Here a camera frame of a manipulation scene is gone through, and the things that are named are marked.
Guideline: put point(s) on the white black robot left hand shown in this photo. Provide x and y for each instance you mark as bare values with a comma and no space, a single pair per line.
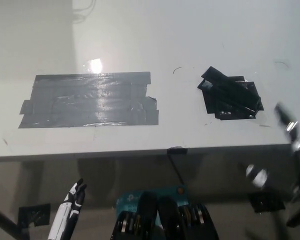
65,215

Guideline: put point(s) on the black floor tape patch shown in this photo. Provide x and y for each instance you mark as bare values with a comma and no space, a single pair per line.
35,214
266,203

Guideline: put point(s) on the black table leg bar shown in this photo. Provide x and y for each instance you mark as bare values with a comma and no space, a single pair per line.
7,221

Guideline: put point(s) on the teal router box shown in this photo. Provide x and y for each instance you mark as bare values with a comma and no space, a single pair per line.
130,200

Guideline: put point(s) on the black tape square patch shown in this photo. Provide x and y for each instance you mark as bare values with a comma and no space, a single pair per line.
215,108

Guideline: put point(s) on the grey duct tape patch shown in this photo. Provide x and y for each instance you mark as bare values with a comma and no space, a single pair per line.
90,100

